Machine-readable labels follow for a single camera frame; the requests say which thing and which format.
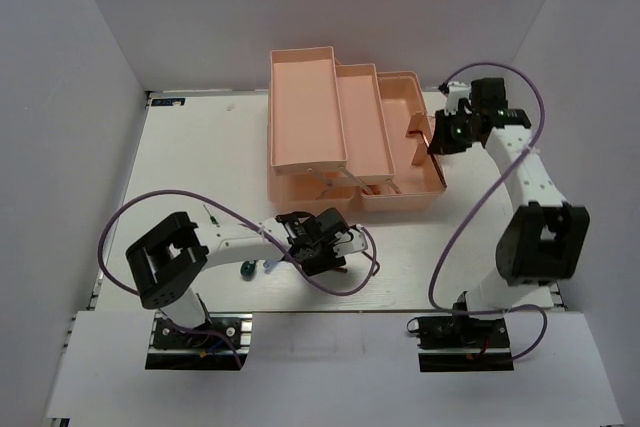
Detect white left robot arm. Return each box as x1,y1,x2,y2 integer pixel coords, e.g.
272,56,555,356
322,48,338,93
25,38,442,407
126,208,368,346

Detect long brown hex key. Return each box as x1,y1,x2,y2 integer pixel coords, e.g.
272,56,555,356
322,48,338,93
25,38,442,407
406,130,447,188

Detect green stubby screwdriver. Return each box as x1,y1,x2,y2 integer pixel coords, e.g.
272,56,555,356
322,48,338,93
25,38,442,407
240,260,257,281
203,205,219,226

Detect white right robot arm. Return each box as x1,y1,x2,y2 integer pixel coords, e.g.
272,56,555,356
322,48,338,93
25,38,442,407
428,78,590,346

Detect pink plastic toolbox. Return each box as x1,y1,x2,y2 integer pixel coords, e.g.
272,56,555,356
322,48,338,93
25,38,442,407
267,46,447,213

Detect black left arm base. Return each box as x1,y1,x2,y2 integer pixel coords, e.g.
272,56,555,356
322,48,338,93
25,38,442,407
145,314,253,371

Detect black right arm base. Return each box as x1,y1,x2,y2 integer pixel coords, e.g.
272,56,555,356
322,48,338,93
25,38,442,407
406,315,514,373

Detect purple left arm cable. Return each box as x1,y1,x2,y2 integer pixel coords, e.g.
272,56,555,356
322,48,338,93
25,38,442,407
98,190,381,368

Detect blue clear handle screwdriver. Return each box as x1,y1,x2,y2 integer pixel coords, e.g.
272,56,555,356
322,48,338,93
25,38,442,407
263,261,284,273

